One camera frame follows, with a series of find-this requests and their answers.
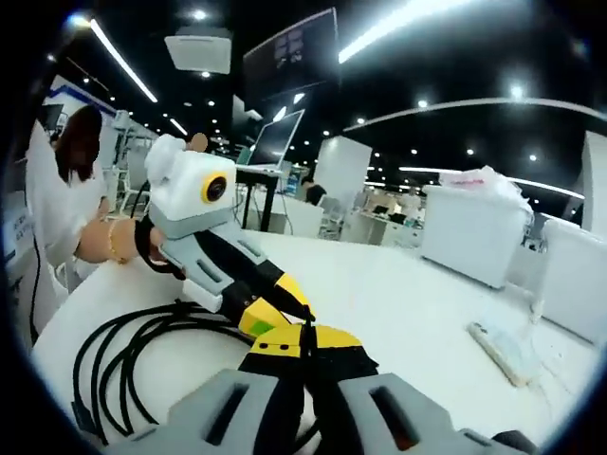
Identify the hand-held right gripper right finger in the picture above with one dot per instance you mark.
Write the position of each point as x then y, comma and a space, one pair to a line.
417, 419

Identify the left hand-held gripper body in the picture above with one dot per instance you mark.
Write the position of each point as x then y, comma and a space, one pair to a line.
187, 189

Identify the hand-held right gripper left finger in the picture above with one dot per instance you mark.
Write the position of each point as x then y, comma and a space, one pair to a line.
189, 412

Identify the person's left hand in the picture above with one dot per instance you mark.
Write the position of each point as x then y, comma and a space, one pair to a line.
130, 239

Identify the black monitor stand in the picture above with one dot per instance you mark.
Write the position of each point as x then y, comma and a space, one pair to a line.
265, 199

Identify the laptop on stand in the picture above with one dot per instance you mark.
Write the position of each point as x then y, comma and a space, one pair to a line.
275, 140

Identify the white square pillar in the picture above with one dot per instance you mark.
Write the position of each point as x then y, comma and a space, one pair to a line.
596, 180
343, 175

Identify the person's own body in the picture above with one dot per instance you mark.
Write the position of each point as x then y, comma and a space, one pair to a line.
52, 208

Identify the ceiling air conditioner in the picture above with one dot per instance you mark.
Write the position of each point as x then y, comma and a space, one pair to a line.
199, 49

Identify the thin ceiling light strip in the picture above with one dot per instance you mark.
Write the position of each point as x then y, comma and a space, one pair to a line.
123, 59

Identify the white charger plug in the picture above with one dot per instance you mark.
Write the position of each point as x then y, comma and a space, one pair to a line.
537, 310

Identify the large dark hanging screen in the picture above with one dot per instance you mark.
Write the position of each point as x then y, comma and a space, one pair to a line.
289, 52

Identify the white plastic storage bin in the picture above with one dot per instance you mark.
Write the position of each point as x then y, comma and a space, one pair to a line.
474, 237
576, 284

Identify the clear plastic bag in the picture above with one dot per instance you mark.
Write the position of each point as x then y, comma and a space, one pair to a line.
493, 182

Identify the long ceiling light strip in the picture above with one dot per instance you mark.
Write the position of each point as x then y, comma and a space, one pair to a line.
393, 28

